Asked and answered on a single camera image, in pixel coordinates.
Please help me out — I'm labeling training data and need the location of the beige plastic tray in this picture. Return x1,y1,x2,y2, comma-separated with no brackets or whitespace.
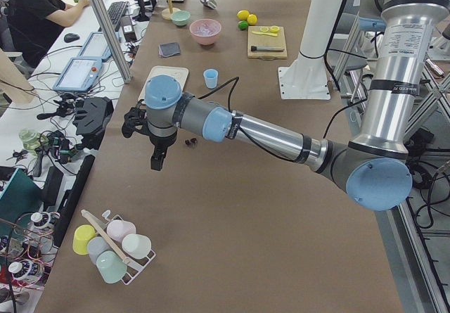
138,65,190,101

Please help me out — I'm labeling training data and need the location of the teal box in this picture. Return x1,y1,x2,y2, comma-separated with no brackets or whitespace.
0,169,43,222

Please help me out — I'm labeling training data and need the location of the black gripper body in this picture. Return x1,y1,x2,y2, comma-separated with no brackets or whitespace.
149,132,176,158

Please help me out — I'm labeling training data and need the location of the black long bar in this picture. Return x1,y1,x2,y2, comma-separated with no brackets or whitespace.
53,155,95,248

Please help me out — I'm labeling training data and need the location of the dark red cherry pair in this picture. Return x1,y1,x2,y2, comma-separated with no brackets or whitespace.
185,138,198,147

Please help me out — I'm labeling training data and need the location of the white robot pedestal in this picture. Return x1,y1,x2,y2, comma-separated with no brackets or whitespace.
278,0,344,100

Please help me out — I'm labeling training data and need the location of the black keyboard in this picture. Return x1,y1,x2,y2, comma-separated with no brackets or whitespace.
107,1,129,32

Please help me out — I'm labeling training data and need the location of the yellow lemon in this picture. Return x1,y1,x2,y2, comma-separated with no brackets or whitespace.
246,14,258,25
236,10,250,21

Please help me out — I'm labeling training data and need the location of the yellow lemon left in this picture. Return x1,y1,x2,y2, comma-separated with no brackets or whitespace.
236,10,250,21

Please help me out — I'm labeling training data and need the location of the far teach pendant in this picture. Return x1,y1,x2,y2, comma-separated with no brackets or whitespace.
78,32,112,62

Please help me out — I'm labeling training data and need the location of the black handled knife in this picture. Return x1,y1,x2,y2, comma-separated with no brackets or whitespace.
250,46,285,52

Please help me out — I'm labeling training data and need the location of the wooden cutting board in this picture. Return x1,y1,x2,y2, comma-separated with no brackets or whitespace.
247,26,288,59

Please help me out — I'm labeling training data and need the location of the yellow lemon right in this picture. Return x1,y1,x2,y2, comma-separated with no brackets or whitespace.
246,14,258,25

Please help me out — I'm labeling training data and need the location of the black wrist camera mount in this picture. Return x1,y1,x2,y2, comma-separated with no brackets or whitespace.
122,104,150,138

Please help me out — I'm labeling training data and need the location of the pink bowl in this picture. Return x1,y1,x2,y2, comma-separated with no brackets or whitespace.
189,18,222,46

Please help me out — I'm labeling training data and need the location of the grey cup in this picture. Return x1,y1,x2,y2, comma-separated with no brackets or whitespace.
87,236,110,264

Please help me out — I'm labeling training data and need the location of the dark grey folded cloth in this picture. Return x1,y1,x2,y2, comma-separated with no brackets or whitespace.
158,42,181,58

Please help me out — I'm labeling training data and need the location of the metal ice scoop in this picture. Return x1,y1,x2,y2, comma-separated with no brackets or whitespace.
200,0,217,10

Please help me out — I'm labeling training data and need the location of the light blue plastic cup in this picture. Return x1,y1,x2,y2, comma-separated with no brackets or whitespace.
203,68,219,89

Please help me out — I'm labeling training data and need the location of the clear ice cubes pile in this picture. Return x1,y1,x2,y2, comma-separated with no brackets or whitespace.
194,22,217,37

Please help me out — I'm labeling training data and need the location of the yellow cup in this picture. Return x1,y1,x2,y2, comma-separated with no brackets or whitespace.
72,224,96,255

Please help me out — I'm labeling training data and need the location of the aluminium frame post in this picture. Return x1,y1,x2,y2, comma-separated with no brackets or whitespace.
90,0,131,84

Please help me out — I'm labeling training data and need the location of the near teach pendant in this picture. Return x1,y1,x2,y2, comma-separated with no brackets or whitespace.
53,56,103,92

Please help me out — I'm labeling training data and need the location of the mint green bowl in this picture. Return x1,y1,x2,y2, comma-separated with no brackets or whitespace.
171,11,191,27

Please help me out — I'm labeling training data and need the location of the lemon half slice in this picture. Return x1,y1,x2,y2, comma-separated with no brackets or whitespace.
269,25,280,33

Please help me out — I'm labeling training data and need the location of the seated person black shirt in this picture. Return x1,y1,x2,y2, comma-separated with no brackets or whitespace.
6,0,91,68

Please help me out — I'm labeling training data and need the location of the pink cup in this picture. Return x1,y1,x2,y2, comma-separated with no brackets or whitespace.
106,219,136,243

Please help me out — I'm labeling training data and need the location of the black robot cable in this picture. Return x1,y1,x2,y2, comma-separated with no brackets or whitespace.
196,76,303,162

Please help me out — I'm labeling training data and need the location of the mint green cup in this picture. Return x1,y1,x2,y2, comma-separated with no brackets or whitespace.
96,250,127,283

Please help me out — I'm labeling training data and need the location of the black computer mouse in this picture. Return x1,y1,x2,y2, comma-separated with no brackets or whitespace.
63,33,80,43

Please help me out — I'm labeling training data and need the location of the green lime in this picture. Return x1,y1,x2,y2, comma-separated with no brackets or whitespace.
238,20,248,30

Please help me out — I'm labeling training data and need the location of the wooden cup stand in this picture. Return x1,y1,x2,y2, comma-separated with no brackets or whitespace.
161,0,180,20

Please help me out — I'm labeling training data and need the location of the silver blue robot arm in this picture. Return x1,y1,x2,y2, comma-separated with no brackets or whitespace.
145,0,449,211

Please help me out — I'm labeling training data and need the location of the teach pendant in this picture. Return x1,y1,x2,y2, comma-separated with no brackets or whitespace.
53,56,103,92
78,32,112,62

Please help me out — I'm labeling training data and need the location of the white wire cup rack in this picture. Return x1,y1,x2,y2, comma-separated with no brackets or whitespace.
81,210,156,285

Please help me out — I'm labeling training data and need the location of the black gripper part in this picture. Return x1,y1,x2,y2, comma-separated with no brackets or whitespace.
72,97,114,150

